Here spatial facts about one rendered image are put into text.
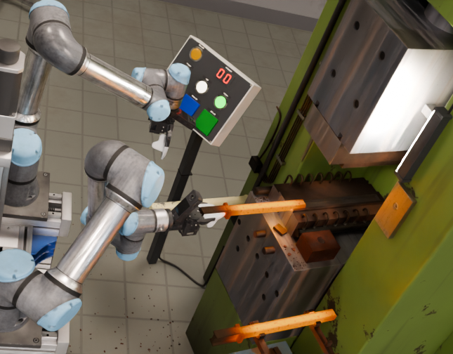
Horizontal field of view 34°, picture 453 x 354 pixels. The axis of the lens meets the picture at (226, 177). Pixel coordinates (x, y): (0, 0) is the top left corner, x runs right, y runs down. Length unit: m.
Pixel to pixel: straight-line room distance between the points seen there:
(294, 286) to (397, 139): 0.63
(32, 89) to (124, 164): 0.52
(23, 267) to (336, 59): 1.13
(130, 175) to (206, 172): 2.13
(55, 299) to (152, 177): 0.42
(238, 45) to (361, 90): 3.13
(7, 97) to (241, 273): 1.26
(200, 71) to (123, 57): 2.01
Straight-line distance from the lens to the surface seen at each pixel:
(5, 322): 2.19
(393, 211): 2.35
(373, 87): 2.21
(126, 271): 3.50
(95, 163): 2.07
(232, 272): 2.88
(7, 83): 1.92
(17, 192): 2.50
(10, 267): 2.07
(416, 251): 2.32
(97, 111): 4.30
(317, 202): 2.68
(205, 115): 2.77
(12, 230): 2.58
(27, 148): 2.41
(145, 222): 2.31
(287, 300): 2.65
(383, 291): 2.46
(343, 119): 2.32
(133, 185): 2.01
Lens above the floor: 2.65
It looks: 40 degrees down
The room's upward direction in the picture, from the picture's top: 23 degrees clockwise
